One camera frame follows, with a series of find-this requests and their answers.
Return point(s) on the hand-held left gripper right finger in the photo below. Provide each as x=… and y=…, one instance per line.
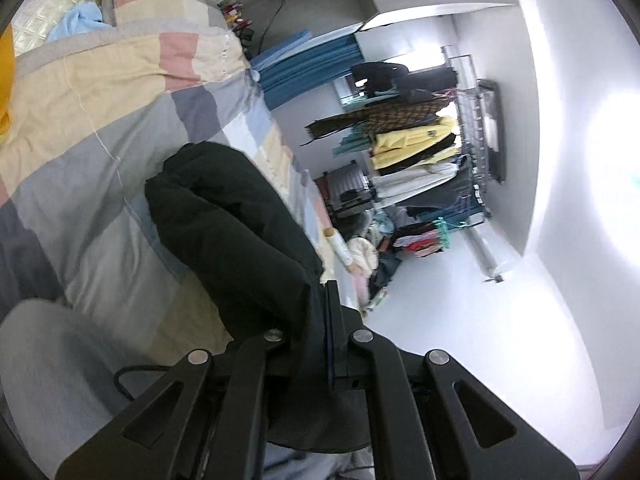
x=330, y=340

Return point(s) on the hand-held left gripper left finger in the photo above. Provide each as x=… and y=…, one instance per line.
x=252, y=360

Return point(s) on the black puffer jacket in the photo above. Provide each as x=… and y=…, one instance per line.
x=225, y=230

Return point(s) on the pile of clothes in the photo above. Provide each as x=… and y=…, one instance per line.
x=380, y=255

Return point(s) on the pink cloth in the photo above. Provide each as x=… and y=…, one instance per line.
x=361, y=290

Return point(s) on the white cylinder roll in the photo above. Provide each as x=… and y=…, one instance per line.
x=340, y=247

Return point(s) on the teal sock hanger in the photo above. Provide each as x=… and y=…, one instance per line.
x=430, y=240

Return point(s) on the grey suitcase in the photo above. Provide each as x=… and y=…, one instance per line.
x=350, y=185

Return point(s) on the white hoodie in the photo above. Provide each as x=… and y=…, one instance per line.
x=410, y=182

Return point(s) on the white air conditioner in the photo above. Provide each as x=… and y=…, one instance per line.
x=487, y=255

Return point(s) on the dark grey hanging coat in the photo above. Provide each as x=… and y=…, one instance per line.
x=445, y=197

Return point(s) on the blue denim jeans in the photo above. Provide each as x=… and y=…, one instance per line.
x=60, y=360

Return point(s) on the teal hanging cloth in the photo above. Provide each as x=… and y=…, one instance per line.
x=352, y=142

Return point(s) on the yellow fleece jacket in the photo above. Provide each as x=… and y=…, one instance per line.
x=405, y=145

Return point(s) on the long black hanging coat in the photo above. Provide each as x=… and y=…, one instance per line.
x=430, y=152

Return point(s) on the brown plaid scarf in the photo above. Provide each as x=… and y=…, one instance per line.
x=390, y=117

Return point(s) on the blue curtain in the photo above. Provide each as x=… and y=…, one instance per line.
x=300, y=80

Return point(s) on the ceiling drying rack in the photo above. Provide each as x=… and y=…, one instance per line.
x=482, y=125

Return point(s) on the short black hanging jacket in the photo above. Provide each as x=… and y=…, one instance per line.
x=375, y=77

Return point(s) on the black hanging pants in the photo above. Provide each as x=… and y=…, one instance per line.
x=430, y=80

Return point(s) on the patchwork bed quilt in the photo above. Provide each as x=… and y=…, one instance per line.
x=90, y=125

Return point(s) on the row of cosmetic bottles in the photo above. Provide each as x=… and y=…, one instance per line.
x=237, y=20

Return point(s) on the yellow crown print pillow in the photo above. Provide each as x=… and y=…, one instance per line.
x=5, y=80

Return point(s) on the light blue cloth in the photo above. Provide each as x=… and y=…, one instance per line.
x=80, y=20

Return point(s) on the cream quilted mattress pad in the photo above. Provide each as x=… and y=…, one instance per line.
x=35, y=20

